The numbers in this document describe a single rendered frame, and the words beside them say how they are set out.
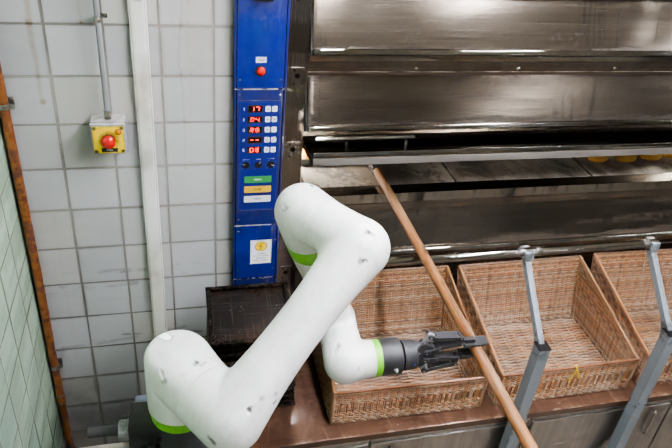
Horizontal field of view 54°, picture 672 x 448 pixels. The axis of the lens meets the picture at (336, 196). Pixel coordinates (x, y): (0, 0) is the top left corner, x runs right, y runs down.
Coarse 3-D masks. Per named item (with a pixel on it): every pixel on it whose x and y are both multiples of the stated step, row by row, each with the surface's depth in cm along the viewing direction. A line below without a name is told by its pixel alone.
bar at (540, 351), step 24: (648, 240) 227; (408, 264) 207; (528, 264) 217; (528, 288) 215; (528, 360) 216; (648, 360) 230; (528, 384) 216; (648, 384) 232; (528, 408) 224; (504, 432) 234; (624, 432) 245
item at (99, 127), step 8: (96, 120) 194; (104, 120) 194; (112, 120) 195; (120, 120) 195; (96, 128) 192; (104, 128) 193; (112, 128) 193; (120, 128) 194; (96, 136) 193; (112, 136) 194; (120, 136) 195; (96, 144) 195; (120, 144) 196; (96, 152) 196; (104, 152) 197; (112, 152) 197; (120, 152) 198
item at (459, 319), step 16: (384, 176) 241; (384, 192) 234; (400, 208) 223; (416, 240) 208; (432, 272) 196; (448, 304) 185; (464, 320) 179; (464, 336) 175; (480, 352) 169; (480, 368) 167; (496, 384) 160; (512, 416) 153; (528, 432) 149
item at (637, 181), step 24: (336, 192) 234; (360, 192) 236; (408, 192) 239; (432, 192) 241; (456, 192) 244; (480, 192) 246; (504, 192) 249; (528, 192) 251; (552, 192) 254; (576, 192) 257
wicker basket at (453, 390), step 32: (384, 288) 255; (416, 288) 258; (448, 288) 257; (384, 320) 259; (416, 320) 262; (448, 320) 258; (320, 352) 235; (320, 384) 236; (352, 384) 237; (384, 384) 238; (416, 384) 221; (448, 384) 223; (480, 384) 228; (352, 416) 223; (384, 416) 226
